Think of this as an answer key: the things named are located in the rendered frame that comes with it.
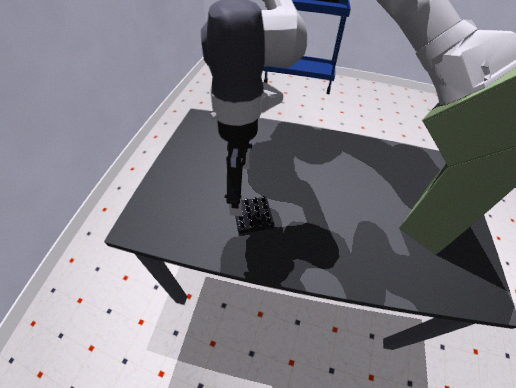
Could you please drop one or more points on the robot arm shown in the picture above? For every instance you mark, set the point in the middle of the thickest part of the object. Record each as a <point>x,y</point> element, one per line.
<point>459,61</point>

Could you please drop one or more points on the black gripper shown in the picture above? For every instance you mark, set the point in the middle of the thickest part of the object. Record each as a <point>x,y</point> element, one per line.
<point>236,136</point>

